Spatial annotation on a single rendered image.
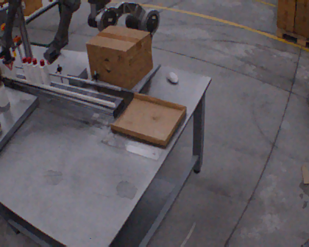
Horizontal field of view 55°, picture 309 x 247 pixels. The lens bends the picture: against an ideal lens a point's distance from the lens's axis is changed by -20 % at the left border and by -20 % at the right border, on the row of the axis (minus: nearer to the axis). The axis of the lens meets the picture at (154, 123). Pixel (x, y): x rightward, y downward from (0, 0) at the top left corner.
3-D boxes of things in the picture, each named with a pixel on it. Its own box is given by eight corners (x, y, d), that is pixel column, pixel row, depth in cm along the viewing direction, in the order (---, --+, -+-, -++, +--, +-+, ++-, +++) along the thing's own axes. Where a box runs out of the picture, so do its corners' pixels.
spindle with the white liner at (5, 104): (-2, 109, 195) (-15, 74, 174) (6, 101, 200) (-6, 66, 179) (5, 112, 191) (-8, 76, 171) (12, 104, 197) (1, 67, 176)
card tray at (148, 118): (110, 129, 181) (109, 123, 178) (135, 98, 197) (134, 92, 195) (165, 146, 170) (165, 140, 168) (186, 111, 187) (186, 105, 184)
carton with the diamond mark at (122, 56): (90, 78, 212) (84, 43, 193) (114, 57, 226) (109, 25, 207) (130, 90, 199) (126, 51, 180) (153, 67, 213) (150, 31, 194)
